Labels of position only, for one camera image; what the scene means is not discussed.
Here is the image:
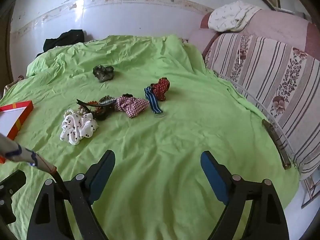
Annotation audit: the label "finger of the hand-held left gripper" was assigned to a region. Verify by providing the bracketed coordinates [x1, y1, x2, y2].
[0, 169, 27, 224]

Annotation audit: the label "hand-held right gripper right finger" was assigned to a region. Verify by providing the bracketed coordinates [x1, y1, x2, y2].
[200, 151, 290, 240]

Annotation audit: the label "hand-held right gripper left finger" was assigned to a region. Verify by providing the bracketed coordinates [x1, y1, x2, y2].
[26, 150, 116, 240]

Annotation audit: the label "white dotted scrunchie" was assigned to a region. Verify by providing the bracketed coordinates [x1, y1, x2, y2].
[60, 112, 98, 145]

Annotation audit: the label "white pearl bracelet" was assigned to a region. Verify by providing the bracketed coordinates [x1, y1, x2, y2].
[65, 107, 87, 117]

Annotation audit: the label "white tray with red border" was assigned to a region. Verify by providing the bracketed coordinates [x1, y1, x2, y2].
[0, 100, 34, 164]

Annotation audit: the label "black hair claw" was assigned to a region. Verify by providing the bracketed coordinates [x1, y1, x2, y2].
[76, 98, 117, 112]

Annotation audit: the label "red plaid scrunchie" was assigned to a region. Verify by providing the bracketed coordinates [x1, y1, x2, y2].
[115, 94, 150, 118]

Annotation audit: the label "red bead bracelet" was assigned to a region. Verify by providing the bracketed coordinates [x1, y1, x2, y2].
[87, 95, 114, 113]

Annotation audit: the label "blue striped watch strap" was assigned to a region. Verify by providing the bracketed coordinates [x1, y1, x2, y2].
[144, 86, 166, 118]

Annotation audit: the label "red dotted scrunchie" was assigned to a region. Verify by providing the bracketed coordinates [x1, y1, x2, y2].
[151, 78, 171, 102]

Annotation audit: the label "green bed sheet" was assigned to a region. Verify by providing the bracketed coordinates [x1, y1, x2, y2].
[0, 35, 300, 240]

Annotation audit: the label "brown blanket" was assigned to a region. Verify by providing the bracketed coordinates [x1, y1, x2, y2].
[0, 75, 25, 98]

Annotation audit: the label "dark green hair clip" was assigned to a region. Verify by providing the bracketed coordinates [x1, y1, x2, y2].
[92, 65, 115, 83]

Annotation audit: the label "striped floral quilt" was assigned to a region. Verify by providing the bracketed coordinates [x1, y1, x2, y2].
[204, 31, 320, 180]

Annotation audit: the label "black cloth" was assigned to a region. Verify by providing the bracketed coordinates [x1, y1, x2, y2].
[43, 29, 85, 52]

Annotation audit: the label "white floral cloth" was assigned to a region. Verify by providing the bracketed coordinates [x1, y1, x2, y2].
[208, 0, 262, 32]

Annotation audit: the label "pink blanket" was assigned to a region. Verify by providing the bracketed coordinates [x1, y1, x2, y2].
[187, 9, 320, 60]

